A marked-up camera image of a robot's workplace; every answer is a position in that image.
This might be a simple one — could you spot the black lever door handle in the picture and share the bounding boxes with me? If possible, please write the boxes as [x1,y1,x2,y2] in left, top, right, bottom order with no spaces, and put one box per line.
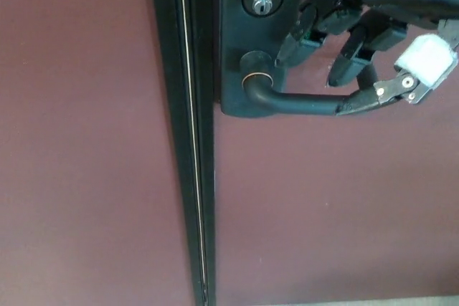
[240,50,379,119]

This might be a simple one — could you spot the black door lock plate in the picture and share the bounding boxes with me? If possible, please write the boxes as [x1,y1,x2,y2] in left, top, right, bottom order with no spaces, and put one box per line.
[219,0,310,120]

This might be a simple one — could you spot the black door edge strip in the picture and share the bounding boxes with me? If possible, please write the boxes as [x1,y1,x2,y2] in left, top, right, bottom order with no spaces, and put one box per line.
[178,0,224,306]
[148,0,206,306]

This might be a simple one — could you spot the plain maroon door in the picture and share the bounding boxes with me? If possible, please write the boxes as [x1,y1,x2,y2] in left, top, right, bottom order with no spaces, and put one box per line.
[0,0,197,306]

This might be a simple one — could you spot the maroon door with handle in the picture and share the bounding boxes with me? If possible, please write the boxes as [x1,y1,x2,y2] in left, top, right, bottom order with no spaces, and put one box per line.
[212,0,459,306]

